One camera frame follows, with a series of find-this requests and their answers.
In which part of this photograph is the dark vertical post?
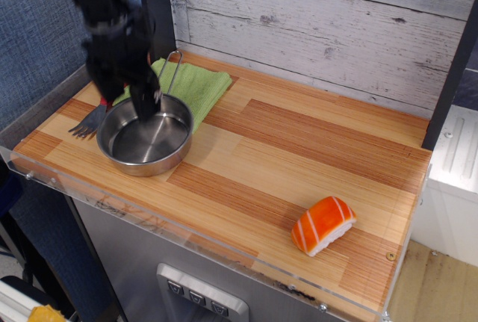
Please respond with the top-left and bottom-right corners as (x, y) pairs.
(141, 0), (176, 61)
(421, 0), (478, 151)

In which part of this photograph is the yellow object at corner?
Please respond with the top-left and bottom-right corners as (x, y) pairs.
(27, 305), (66, 322)

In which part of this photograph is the green folded napkin cloth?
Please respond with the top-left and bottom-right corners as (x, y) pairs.
(113, 58), (232, 133)

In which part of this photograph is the clear acrylic edge guard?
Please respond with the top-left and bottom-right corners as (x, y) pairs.
(1, 143), (400, 321)

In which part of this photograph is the stainless steel pot with handle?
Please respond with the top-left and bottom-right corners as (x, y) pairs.
(96, 50), (195, 178)

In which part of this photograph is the white appliance at right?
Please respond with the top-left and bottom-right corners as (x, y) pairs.
(411, 105), (477, 266)

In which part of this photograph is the silver button control panel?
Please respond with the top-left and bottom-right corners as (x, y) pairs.
(156, 263), (249, 322)

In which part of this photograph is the red handled metal fork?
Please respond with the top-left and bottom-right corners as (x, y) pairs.
(68, 97), (113, 138)

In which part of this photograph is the toy salmon nigiri sushi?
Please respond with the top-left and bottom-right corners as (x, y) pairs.
(291, 196), (357, 257)

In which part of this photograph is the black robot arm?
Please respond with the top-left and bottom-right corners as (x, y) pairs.
(73, 0), (161, 121)

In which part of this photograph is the right dark vertical post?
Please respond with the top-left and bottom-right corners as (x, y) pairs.
(421, 0), (478, 151)

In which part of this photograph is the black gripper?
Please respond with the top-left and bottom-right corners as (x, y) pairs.
(83, 10), (161, 121)

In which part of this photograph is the left dark vertical post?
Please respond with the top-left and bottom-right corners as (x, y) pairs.
(141, 0), (176, 61)

